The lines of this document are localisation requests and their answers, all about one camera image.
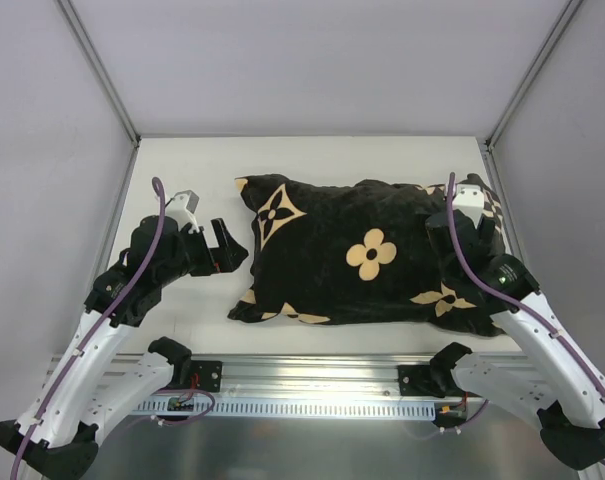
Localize black beige patterned pillowcase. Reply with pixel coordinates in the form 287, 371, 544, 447
228, 174, 503, 338

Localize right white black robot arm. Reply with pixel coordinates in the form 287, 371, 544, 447
426, 210, 605, 470

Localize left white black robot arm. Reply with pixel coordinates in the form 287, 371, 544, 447
0, 216, 248, 479

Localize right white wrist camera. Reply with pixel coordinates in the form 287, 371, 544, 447
452, 183, 485, 227

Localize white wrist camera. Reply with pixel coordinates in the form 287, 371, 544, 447
162, 190, 200, 234
452, 183, 485, 227

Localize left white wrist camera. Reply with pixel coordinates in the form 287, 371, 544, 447
162, 190, 200, 234

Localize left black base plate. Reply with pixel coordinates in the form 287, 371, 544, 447
167, 359, 223, 393

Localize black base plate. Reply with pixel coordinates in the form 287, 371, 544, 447
397, 364, 446, 398
167, 359, 223, 393

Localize aluminium mounting rail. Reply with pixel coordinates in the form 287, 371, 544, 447
46, 352, 573, 401

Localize white slotted cable duct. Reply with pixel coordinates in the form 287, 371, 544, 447
132, 396, 436, 422

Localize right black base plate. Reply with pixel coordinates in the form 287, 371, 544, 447
397, 364, 446, 398

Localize right aluminium frame post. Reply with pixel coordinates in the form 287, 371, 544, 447
485, 0, 584, 151

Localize aluminium frame post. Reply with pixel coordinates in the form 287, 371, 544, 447
54, 0, 141, 148
485, 0, 584, 151

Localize left aluminium frame post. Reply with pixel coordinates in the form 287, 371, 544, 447
54, 0, 141, 148

